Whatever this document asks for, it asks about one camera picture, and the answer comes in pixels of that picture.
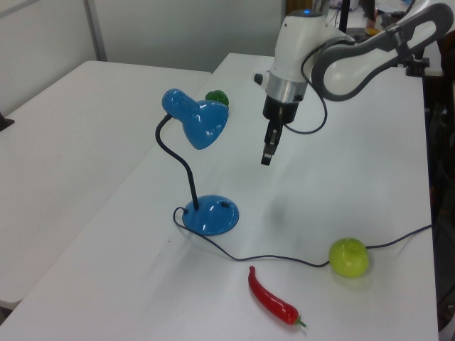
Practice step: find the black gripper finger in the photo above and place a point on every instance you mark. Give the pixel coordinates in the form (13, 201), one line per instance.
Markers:
(269, 152)
(268, 127)

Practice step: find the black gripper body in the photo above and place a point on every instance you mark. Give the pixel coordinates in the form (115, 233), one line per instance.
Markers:
(281, 110)

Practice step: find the blue gooseneck desk lamp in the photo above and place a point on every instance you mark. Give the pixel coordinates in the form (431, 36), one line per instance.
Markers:
(209, 120)

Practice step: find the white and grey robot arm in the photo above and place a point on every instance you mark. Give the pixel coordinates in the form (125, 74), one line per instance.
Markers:
(295, 46)

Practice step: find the dark green toy bell pepper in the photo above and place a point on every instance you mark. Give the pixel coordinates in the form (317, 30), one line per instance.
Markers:
(216, 96)

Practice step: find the brown wooden board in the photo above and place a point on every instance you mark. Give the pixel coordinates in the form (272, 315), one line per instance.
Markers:
(296, 7)

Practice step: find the black vertical pole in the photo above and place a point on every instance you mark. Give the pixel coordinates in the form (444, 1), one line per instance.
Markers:
(344, 14)

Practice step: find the light green toy apple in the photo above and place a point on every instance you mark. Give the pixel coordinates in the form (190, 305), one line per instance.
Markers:
(348, 257)

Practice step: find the black table clamp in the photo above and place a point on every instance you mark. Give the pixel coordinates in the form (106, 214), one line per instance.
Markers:
(418, 65)
(5, 122)

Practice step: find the red toy chili pepper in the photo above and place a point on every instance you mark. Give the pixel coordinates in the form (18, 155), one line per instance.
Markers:
(270, 300)

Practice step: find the white side table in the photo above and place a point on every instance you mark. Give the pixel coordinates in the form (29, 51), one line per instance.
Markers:
(71, 160)

